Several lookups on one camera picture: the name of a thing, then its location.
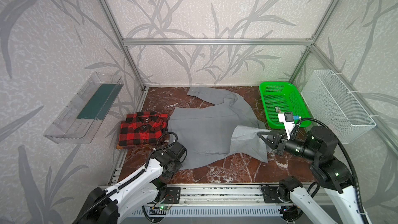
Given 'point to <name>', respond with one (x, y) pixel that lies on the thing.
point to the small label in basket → (278, 109)
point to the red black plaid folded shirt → (142, 128)
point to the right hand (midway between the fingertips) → (258, 130)
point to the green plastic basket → (280, 97)
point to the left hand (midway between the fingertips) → (180, 164)
